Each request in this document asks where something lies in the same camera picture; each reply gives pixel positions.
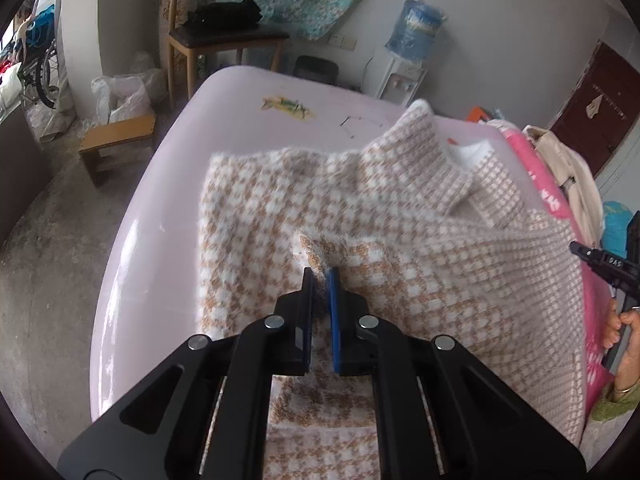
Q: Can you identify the person's right forearm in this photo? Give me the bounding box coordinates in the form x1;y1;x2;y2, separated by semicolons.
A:
590;357;640;423

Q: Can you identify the dark red door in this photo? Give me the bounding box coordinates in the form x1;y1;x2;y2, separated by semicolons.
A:
547;41;640;176

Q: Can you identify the white plastic bag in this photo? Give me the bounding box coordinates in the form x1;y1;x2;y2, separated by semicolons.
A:
91;52;167;127

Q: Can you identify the person's right hand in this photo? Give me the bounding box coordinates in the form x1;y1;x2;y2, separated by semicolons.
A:
602;300;640;378

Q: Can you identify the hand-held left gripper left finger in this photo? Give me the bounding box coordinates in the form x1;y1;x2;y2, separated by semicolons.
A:
57;267;316;480

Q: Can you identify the beige garment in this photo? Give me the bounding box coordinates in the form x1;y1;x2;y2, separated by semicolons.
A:
487;120;606;256

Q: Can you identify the blue water jug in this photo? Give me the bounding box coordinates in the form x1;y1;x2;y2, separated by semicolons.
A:
386;0;446;64

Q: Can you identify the teal blue cloth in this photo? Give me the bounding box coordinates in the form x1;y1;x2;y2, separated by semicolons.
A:
600;201;629;259

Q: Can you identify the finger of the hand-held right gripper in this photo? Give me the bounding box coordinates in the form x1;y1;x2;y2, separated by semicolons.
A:
570;241;627;286

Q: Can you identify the wheelchair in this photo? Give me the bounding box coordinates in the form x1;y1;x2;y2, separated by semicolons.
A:
17;5;62;110

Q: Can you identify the grey panel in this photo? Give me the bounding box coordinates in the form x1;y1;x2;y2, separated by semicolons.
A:
0;107;49;247

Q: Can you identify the black bag on chair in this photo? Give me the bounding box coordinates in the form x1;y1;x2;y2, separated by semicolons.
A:
182;0;264;31

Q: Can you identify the pink floral blanket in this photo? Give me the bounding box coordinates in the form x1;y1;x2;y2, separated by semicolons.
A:
502;127;617;411

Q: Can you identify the wooden chair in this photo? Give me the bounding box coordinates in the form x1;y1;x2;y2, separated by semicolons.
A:
165;0;291;111

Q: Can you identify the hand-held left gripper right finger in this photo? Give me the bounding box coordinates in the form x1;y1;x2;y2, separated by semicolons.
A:
325;266;586;480

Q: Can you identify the orange item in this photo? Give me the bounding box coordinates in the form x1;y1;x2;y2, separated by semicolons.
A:
466;105;502;124

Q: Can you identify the beige houndstooth coat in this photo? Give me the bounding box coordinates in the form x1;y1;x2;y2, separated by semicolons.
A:
197;99;588;480

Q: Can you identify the black trash bin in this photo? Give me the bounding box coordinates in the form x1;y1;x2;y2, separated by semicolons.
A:
292;55;341;87

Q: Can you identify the low wooden stool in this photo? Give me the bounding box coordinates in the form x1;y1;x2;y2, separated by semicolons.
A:
78;114;157;187

